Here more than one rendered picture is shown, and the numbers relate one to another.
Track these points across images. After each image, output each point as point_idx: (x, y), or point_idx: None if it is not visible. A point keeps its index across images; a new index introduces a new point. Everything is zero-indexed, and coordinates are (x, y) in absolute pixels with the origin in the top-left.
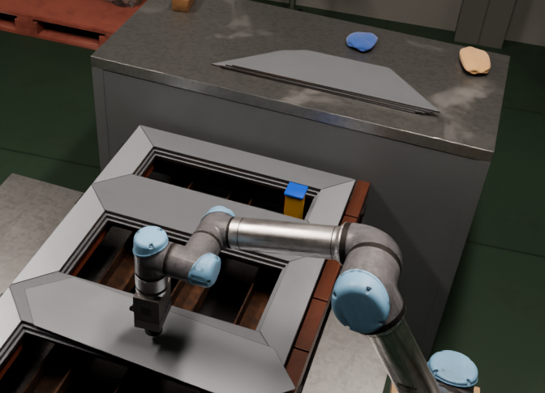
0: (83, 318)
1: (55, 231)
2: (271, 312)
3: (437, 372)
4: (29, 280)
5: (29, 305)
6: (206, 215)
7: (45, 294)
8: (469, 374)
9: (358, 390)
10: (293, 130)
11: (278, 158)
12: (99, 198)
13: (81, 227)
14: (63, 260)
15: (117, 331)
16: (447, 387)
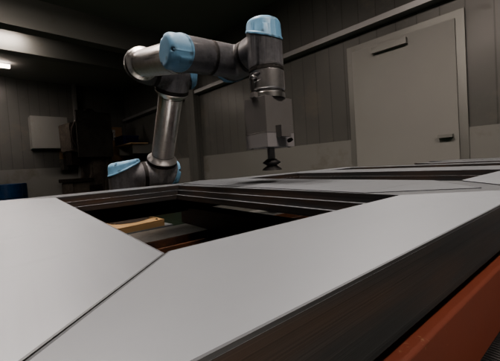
0: (353, 182)
1: (443, 226)
2: (149, 187)
3: (137, 158)
4: (478, 190)
5: (453, 183)
6: (187, 36)
7: (425, 186)
8: (126, 160)
9: (134, 237)
10: None
11: None
12: (100, 299)
13: (316, 227)
14: (390, 199)
15: (310, 181)
16: (141, 161)
